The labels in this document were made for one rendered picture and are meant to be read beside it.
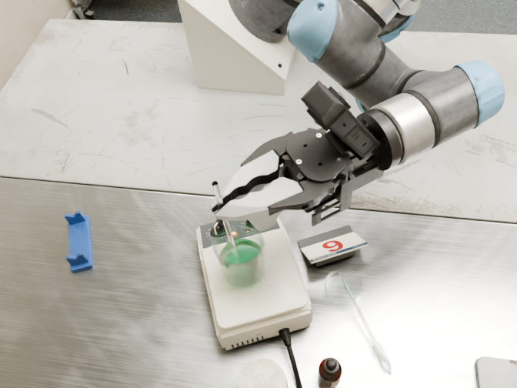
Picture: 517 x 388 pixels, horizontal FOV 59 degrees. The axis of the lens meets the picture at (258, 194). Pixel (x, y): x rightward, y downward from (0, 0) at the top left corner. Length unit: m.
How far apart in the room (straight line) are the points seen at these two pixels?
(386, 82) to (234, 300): 0.34
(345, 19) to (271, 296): 0.35
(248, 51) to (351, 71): 0.33
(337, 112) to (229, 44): 0.49
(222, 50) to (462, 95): 0.49
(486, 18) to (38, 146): 2.40
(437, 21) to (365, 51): 2.20
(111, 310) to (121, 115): 0.41
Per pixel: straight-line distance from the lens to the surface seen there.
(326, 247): 0.71
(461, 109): 0.57
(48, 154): 0.97
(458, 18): 2.84
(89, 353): 0.73
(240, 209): 0.46
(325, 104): 0.43
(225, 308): 0.61
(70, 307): 0.77
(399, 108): 0.53
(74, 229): 0.83
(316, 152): 0.49
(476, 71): 0.60
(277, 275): 0.62
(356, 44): 0.59
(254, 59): 0.90
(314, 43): 0.58
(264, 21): 0.91
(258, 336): 0.65
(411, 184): 0.83
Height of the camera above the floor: 1.55
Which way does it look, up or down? 55 degrees down
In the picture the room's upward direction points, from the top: 7 degrees counter-clockwise
